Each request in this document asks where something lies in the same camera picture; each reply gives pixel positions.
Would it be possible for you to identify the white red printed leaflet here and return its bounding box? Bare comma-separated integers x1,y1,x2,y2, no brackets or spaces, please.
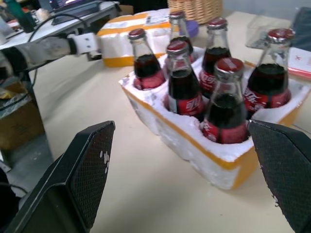
287,47,311,79

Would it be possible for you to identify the white side desk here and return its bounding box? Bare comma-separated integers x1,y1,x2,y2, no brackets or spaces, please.
0,0,120,50

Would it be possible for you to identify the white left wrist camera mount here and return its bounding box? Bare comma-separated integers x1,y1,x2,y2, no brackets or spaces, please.
72,33,101,57

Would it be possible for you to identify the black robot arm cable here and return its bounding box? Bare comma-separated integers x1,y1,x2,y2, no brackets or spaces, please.
28,13,88,44

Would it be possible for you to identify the white foam crate yellow tape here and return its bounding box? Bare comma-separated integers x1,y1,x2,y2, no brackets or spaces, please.
118,46,311,191

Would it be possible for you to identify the glass cola bottle red cap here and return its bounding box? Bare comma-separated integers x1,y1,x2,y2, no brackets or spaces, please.
198,17,233,99
128,28,167,91
243,28,296,114
167,11,195,64
199,57,250,144
165,40,206,122

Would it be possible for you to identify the clear plastic box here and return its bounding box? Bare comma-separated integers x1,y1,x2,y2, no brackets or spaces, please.
244,14,296,49

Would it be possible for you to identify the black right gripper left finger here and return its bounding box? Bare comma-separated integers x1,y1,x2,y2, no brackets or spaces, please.
4,120,116,233

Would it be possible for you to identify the purple round lid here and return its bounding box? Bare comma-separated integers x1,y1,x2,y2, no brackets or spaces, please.
187,20,200,37

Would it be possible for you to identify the white foam box yellow tape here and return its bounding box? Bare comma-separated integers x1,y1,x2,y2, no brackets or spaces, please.
97,9,182,67

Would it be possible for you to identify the brown cardboard box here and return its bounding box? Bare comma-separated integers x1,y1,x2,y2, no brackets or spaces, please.
0,81,46,149

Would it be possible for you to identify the woven wicker basket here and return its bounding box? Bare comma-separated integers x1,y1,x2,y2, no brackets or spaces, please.
167,0,223,25

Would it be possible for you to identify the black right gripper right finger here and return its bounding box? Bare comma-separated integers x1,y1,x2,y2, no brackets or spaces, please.
248,120,311,233

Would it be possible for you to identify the dark green bottle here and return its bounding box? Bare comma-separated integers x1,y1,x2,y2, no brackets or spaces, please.
4,0,36,33

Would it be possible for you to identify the black laptop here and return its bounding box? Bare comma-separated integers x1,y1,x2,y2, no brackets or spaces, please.
48,0,109,15

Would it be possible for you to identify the dark flat case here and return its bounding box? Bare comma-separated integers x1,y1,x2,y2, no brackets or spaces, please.
290,6,311,53

